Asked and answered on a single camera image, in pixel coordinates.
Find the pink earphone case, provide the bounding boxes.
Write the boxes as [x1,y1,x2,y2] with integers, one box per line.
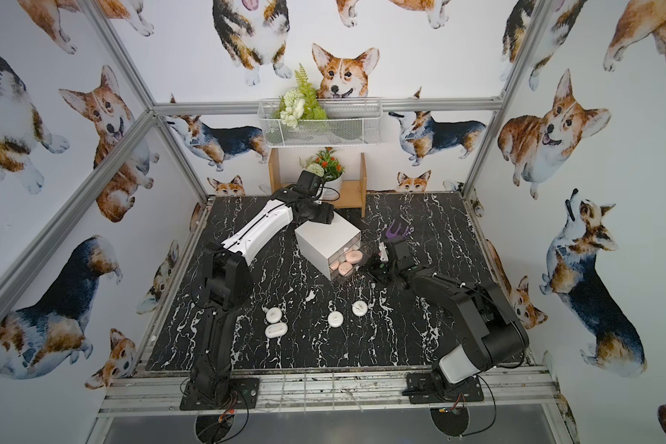
[345,250,364,265]
[338,262,353,277]

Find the white mini drawer cabinet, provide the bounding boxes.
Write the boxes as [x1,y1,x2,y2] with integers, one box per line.
[294,213,361,279]

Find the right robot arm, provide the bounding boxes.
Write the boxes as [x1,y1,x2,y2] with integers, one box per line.
[363,257,529,385]

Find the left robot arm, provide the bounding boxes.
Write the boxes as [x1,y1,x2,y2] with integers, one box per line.
[187,190,335,407]

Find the purple pink toy rake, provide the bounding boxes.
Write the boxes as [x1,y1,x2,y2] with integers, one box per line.
[384,220,413,241]

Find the wooden shelf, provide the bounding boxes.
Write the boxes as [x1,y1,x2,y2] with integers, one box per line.
[268,148,367,218]

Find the white potted plant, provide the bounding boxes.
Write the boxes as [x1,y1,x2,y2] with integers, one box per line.
[299,147,345,191]

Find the white earphone case right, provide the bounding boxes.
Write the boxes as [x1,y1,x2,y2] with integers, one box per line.
[351,301,368,317]

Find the white earphone case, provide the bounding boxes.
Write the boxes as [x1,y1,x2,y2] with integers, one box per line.
[327,311,344,329]
[266,307,283,324]
[351,301,368,317]

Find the white earphone case middle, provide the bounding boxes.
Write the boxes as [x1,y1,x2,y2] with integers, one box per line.
[327,311,344,329]

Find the green white artificial flowers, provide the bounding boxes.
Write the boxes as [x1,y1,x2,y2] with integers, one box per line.
[273,65,327,129]

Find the white earphone case upper left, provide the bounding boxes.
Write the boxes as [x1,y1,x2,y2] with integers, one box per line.
[266,307,283,324]

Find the white earphone case oval left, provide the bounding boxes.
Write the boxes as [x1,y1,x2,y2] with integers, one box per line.
[265,322,288,339]

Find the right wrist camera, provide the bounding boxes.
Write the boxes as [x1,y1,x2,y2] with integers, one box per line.
[379,238,416,269]

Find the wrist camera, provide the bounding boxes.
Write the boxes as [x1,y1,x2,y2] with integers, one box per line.
[379,238,416,269]
[294,170,325,198]

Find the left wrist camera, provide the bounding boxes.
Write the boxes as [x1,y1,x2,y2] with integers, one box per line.
[294,170,325,198]

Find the white wire basket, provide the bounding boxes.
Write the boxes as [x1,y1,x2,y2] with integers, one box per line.
[257,99,383,148]

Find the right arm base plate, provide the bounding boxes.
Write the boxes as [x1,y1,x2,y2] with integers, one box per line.
[401,371,485,404]

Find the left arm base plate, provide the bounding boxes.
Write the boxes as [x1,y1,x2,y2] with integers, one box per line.
[179,377,261,411]

